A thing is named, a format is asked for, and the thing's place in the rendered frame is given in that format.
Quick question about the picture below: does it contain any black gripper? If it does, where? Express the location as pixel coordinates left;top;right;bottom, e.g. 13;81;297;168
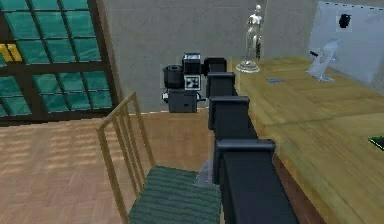
161;64;207;114

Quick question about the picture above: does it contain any wooden chair green seat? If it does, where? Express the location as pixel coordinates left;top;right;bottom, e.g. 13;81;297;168
96;90;223;224

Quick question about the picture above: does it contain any silver human figure statue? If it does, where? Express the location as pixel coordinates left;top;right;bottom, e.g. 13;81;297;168
235;4;265;74

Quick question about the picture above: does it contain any dark framed green window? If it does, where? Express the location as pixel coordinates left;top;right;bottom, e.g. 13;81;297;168
0;0;122;127

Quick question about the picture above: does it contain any wooden desk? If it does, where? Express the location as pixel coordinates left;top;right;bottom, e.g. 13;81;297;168
227;56;384;224

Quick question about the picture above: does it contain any silver computer monitor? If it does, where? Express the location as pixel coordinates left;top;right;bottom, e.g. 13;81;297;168
305;0;384;97

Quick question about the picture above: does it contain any black green flat object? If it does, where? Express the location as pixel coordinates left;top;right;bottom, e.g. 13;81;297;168
367;135;384;152

